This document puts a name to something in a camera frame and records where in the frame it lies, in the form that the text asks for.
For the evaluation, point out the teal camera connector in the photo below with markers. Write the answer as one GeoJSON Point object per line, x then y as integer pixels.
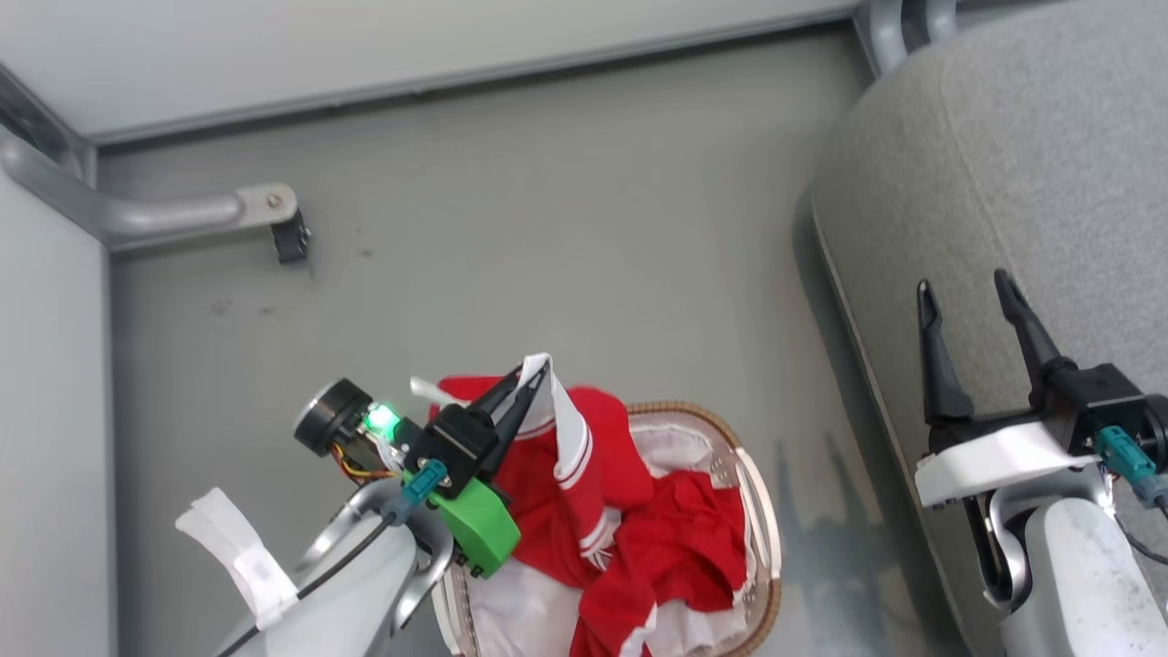
{"type": "Point", "coordinates": [422, 488]}
{"type": "Point", "coordinates": [1124, 456]}

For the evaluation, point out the teal left camera connector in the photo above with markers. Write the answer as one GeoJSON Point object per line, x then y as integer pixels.
{"type": "Point", "coordinates": [422, 488]}

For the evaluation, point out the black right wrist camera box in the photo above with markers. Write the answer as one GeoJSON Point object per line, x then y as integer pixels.
{"type": "Point", "coordinates": [1104, 397]}

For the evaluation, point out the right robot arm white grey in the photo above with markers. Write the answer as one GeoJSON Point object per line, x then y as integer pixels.
{"type": "Point", "coordinates": [1086, 584]}

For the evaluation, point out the white tape tag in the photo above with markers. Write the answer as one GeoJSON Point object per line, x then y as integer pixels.
{"type": "Point", "coordinates": [242, 552]}

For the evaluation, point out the short grey partition foot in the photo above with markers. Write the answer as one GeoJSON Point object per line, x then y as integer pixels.
{"type": "Point", "coordinates": [899, 27]}

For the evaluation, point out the long grey partition foot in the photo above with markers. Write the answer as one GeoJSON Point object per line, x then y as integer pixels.
{"type": "Point", "coordinates": [137, 214]}

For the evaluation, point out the red jacket with white stripes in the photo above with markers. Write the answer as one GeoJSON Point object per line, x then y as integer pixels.
{"type": "Point", "coordinates": [538, 497]}

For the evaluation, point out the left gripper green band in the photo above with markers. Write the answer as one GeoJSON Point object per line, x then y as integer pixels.
{"type": "Point", "coordinates": [479, 525]}

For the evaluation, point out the teal right camera connector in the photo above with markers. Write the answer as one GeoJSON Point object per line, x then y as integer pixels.
{"type": "Point", "coordinates": [1124, 456]}

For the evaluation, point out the white basket liner cloth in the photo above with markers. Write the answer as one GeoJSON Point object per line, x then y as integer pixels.
{"type": "Point", "coordinates": [511, 611]}

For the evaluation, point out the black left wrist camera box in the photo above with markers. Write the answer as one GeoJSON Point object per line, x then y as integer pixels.
{"type": "Point", "coordinates": [452, 443]}

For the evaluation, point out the black caster wheel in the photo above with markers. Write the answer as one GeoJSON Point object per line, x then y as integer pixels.
{"type": "Point", "coordinates": [290, 239]}

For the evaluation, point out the grey partition corner post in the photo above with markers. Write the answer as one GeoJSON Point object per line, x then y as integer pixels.
{"type": "Point", "coordinates": [41, 123]}

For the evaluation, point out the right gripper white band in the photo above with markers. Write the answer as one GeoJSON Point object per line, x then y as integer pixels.
{"type": "Point", "coordinates": [995, 461]}

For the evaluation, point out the grey partition bottom rail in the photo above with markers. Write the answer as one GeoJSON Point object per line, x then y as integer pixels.
{"type": "Point", "coordinates": [456, 82]}

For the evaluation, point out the grey fabric sofa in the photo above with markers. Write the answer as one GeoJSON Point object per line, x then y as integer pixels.
{"type": "Point", "coordinates": [1004, 164]}

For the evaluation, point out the beige plastic laundry basket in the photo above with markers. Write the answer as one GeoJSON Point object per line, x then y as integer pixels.
{"type": "Point", "coordinates": [762, 529]}

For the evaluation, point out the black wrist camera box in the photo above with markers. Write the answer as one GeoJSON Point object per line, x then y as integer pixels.
{"type": "Point", "coordinates": [1104, 397]}
{"type": "Point", "coordinates": [452, 443]}

